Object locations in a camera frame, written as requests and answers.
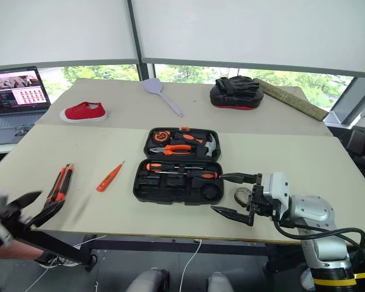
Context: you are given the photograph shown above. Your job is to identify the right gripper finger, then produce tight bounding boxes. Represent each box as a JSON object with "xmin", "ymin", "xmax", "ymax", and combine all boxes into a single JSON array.
[
  {"xmin": 220, "ymin": 172, "xmax": 263, "ymax": 186},
  {"xmin": 210, "ymin": 205, "xmax": 252, "ymax": 226}
]

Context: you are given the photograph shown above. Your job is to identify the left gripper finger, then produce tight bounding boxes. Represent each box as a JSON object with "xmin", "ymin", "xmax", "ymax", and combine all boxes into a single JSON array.
[
  {"xmin": 6, "ymin": 190, "xmax": 44, "ymax": 214},
  {"xmin": 25, "ymin": 198, "xmax": 66, "ymax": 228}
]

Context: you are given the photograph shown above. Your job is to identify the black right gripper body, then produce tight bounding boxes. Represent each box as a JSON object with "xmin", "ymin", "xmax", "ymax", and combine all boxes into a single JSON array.
[{"xmin": 246, "ymin": 183, "xmax": 281, "ymax": 228}]

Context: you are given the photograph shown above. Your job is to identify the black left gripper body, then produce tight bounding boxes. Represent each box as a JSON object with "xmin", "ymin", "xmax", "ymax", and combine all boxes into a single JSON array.
[{"xmin": 0, "ymin": 201, "xmax": 35, "ymax": 242}]

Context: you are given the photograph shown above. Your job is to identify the black plastic tool case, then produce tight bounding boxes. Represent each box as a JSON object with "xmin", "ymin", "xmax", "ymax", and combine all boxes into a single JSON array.
[{"xmin": 133, "ymin": 127, "xmax": 225, "ymax": 206}]

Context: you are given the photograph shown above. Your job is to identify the person's bare leg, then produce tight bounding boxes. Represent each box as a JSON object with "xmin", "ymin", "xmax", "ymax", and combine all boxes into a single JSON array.
[{"xmin": 0, "ymin": 242, "xmax": 46, "ymax": 261}]

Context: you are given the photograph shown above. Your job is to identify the black tape roll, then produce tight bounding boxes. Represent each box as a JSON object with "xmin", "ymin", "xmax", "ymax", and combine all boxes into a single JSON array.
[{"xmin": 200, "ymin": 184, "xmax": 221, "ymax": 202}]

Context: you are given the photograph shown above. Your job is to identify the long orange black screwdriver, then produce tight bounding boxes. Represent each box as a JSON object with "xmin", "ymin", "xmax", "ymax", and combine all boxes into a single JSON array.
[{"xmin": 154, "ymin": 169, "xmax": 220, "ymax": 181}]

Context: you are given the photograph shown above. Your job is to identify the orange black pliers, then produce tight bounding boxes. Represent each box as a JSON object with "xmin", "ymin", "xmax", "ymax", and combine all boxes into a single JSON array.
[{"xmin": 46, "ymin": 164, "xmax": 75, "ymax": 204}]

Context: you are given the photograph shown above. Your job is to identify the white sneaker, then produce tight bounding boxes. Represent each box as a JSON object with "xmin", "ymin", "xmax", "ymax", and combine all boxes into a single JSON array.
[{"xmin": 38, "ymin": 254, "xmax": 81, "ymax": 269}]

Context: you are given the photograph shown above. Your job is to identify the grey rounded shape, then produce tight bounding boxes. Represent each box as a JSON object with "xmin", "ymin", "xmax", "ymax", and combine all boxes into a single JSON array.
[
  {"xmin": 206, "ymin": 271, "xmax": 235, "ymax": 292},
  {"xmin": 125, "ymin": 267, "xmax": 171, "ymax": 292}
]

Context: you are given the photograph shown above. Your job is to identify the orange voltage tester screwdriver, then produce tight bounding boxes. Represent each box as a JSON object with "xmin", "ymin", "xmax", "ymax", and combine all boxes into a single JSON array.
[{"xmin": 96, "ymin": 160, "xmax": 126, "ymax": 193}]

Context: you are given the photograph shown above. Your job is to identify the black red boxing pad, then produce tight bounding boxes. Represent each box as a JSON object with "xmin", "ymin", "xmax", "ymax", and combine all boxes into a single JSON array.
[{"xmin": 209, "ymin": 75, "xmax": 264, "ymax": 111}]

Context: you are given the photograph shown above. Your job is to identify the short orange black screwdriver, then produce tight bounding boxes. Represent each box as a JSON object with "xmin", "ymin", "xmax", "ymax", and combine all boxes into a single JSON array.
[{"xmin": 145, "ymin": 162, "xmax": 188, "ymax": 172}]

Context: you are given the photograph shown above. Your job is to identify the orange black tape measure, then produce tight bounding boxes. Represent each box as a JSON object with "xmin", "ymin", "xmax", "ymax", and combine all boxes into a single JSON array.
[{"xmin": 153, "ymin": 130, "xmax": 172, "ymax": 142}]

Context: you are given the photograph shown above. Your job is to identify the olive green rolled mat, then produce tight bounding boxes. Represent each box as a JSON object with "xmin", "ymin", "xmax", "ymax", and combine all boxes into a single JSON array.
[{"xmin": 253, "ymin": 77, "xmax": 330, "ymax": 123}]

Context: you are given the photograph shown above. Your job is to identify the red canvas shoe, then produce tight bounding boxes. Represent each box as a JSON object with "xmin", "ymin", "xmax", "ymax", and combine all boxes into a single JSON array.
[{"xmin": 59, "ymin": 101, "xmax": 109, "ymax": 124}]

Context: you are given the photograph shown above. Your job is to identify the open grey laptop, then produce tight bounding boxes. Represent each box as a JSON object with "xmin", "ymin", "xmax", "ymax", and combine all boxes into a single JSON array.
[{"xmin": 0, "ymin": 66, "xmax": 52, "ymax": 147}]

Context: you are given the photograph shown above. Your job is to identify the black chair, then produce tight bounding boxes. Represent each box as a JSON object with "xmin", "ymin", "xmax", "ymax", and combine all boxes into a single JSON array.
[{"xmin": 345, "ymin": 128, "xmax": 365, "ymax": 172}]

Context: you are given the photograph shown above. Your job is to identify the lavender silicone spatula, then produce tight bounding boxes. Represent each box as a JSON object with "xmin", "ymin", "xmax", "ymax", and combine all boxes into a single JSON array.
[{"xmin": 141, "ymin": 77, "xmax": 184, "ymax": 118}]

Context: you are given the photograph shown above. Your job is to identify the wide white roller blind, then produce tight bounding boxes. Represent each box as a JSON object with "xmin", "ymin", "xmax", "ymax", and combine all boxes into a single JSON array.
[{"xmin": 130, "ymin": 0, "xmax": 365, "ymax": 76}]

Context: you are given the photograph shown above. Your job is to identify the narrow white roller blind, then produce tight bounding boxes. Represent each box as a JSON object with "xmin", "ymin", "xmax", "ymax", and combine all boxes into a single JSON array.
[{"xmin": 0, "ymin": 0, "xmax": 138, "ymax": 68}]

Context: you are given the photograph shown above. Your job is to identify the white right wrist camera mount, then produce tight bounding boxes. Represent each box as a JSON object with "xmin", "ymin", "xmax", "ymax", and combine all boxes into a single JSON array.
[{"xmin": 260, "ymin": 172, "xmax": 291, "ymax": 208}]

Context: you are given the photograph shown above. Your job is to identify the black diagonal frame bar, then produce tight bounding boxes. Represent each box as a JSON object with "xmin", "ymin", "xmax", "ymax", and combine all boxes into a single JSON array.
[{"xmin": 14, "ymin": 227, "xmax": 98, "ymax": 272}]

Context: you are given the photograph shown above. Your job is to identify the claw hammer orange black handle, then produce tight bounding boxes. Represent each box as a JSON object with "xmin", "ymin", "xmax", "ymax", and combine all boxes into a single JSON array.
[{"xmin": 172, "ymin": 131, "xmax": 219, "ymax": 158}]

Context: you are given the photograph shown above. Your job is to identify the thin white cable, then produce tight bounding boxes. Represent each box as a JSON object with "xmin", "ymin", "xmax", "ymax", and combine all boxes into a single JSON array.
[{"xmin": 23, "ymin": 234, "xmax": 108, "ymax": 292}]

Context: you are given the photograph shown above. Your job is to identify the white cable with plug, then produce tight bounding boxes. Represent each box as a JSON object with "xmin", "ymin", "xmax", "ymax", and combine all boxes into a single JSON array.
[{"xmin": 178, "ymin": 238, "xmax": 203, "ymax": 292}]

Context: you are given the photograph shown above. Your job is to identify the black table frame beam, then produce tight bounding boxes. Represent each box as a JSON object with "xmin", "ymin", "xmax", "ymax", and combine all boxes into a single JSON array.
[{"xmin": 89, "ymin": 238, "xmax": 270, "ymax": 257}]

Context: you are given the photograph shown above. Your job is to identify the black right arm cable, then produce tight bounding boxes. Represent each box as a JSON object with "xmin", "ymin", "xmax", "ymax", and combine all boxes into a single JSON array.
[{"xmin": 273, "ymin": 218, "xmax": 365, "ymax": 265}]

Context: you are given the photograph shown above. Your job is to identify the orange handled pliers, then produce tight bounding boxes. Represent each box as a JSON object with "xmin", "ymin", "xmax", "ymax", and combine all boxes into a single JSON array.
[{"xmin": 148, "ymin": 144, "xmax": 193, "ymax": 157}]

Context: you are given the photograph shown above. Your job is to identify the grey metal window frame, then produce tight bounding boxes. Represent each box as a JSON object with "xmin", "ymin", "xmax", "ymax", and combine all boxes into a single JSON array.
[{"xmin": 323, "ymin": 77, "xmax": 365, "ymax": 129}]

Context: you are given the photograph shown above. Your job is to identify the dark window frame post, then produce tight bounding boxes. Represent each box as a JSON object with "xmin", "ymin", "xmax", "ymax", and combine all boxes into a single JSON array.
[{"xmin": 126, "ymin": 0, "xmax": 156, "ymax": 82}]

